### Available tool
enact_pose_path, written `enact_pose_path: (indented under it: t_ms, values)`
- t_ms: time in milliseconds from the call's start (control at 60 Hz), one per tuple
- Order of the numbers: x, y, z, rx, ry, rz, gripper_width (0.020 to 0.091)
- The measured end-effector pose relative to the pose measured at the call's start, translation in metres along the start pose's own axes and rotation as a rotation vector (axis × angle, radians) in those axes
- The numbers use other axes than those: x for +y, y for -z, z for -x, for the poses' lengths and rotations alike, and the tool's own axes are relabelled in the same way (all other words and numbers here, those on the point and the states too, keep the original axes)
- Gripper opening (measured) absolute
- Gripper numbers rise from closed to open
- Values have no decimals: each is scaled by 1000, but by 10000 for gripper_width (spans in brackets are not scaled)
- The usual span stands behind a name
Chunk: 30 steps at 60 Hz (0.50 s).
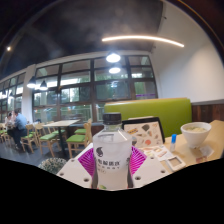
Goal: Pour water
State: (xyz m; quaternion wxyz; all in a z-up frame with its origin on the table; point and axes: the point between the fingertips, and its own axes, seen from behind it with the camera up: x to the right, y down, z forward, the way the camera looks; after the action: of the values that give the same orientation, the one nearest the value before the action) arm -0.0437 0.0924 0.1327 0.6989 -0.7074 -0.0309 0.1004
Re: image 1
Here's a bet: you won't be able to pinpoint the dark-framed window wall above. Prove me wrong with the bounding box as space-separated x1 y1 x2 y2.
0 54 158 124

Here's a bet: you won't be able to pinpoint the white bowl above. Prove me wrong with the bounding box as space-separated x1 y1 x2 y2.
180 121 212 150

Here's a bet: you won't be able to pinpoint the wooden chairs with green seats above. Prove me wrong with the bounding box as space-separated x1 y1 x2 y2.
0 118 94 159

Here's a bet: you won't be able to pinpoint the clear black-capped drink bottle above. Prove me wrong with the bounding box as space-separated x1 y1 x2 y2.
92 112 134 191

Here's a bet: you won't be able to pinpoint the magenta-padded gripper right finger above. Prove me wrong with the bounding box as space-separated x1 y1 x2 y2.
127 145 173 188

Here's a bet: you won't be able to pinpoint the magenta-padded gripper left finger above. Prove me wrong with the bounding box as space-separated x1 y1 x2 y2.
56 146 98 189

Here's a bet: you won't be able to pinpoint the round pendant ceiling lamps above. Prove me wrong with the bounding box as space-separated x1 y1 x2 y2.
26 51 123 92

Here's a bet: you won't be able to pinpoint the small blue-capped white bottle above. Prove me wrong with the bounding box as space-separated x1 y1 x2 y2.
169 133 178 153

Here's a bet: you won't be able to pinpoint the white sticker sheet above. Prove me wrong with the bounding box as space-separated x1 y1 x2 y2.
141 144 174 163

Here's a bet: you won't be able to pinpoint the wooden dining table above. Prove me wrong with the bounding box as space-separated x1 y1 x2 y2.
42 118 82 158

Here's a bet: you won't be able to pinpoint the person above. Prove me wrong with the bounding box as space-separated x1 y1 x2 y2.
8 108 29 148
3 112 16 131

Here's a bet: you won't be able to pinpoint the small white square box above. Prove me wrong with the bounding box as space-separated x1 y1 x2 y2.
165 155 187 173

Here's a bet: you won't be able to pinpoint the green upholstered bench backrest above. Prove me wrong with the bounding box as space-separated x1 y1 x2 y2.
104 97 193 138

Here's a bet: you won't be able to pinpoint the curved linear ceiling light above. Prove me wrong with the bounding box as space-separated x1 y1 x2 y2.
101 34 185 48

